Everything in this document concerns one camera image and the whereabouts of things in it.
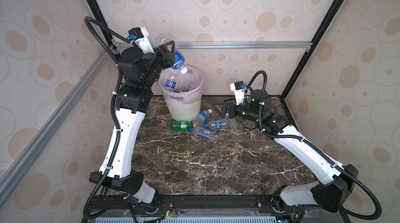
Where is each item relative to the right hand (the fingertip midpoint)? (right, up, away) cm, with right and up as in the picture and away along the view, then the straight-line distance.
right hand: (218, 103), depth 68 cm
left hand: (-18, +21, -16) cm, 32 cm away
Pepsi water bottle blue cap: (+2, -12, +29) cm, 32 cm away
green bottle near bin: (-20, -13, +29) cm, 37 cm away
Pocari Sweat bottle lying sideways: (-7, -7, +35) cm, 36 cm away
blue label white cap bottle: (-26, +15, +28) cm, 41 cm away
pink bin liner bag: (-12, +5, +16) cm, 21 cm away
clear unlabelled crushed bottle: (+13, -11, +34) cm, 38 cm away
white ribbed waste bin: (-19, -4, +26) cm, 32 cm away
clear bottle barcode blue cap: (-6, -18, +25) cm, 32 cm away
